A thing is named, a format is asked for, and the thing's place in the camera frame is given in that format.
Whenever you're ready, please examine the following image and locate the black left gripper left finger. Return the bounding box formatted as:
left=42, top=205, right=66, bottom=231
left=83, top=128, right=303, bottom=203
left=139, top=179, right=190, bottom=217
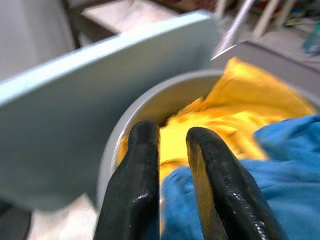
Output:
left=93, top=120, right=161, bottom=240

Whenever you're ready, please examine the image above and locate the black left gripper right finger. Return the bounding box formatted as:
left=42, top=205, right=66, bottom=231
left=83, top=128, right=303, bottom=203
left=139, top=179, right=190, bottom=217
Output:
left=186, top=126, right=289, bottom=240

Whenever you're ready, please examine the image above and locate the bright blue cloth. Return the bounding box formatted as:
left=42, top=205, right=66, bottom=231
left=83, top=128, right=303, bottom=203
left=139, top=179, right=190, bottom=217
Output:
left=147, top=114, right=320, bottom=240

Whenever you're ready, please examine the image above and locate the yellow cloth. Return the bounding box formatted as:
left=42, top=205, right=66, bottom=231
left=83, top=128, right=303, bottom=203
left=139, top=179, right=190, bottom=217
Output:
left=115, top=57, right=320, bottom=237

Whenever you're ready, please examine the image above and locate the light blue folding table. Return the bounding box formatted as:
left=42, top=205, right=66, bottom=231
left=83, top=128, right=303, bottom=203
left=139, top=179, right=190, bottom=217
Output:
left=0, top=11, right=221, bottom=213

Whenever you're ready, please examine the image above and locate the grey round laundry bucket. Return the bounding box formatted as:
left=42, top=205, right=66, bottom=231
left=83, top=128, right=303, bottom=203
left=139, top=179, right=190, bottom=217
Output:
left=96, top=69, right=320, bottom=240

